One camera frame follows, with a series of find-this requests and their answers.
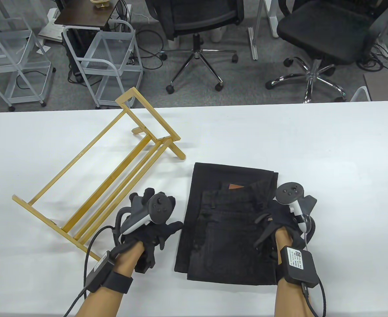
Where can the person's left hand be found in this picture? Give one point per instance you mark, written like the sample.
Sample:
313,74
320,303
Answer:
154,234

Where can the person's right hand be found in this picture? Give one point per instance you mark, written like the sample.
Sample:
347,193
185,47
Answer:
284,219

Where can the black trousers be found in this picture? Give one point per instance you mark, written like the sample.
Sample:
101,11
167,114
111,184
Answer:
220,237

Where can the wooden book rack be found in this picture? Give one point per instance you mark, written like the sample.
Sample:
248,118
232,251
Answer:
48,223

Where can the person's right forearm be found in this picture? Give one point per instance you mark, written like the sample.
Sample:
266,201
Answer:
291,300

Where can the grey handheld controller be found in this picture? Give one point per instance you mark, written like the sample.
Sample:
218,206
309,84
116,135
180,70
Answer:
160,206
289,192

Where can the black wrist sensor box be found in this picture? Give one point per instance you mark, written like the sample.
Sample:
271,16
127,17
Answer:
98,272
299,265

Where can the brown board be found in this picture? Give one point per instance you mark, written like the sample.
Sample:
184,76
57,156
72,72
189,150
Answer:
385,87

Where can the black padded office chair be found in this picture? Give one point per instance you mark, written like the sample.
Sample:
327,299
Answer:
322,33

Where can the grey metal trolley cart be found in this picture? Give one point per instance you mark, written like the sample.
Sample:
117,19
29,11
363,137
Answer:
18,89
114,43

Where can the white cylinder bin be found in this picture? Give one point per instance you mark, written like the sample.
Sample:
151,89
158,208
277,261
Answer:
217,34

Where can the white desk leg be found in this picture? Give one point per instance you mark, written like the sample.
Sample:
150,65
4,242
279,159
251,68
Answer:
272,19

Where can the black computer tower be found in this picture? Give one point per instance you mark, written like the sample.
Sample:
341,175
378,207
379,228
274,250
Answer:
81,41

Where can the white paper sheet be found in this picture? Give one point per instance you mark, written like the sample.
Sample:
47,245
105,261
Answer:
42,49

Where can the black mesh office chair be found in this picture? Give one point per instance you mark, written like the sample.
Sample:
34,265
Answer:
197,13

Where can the white flat box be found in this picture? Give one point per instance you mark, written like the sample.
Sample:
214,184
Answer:
50,32

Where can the dark brown desk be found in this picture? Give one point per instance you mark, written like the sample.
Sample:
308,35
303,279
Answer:
81,15

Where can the light wooden holder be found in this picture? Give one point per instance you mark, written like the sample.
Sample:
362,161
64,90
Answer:
102,3

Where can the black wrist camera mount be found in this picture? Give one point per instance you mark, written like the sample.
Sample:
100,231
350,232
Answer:
146,261
263,231

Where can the silver metal rail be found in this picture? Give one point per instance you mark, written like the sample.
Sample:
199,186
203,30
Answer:
253,43

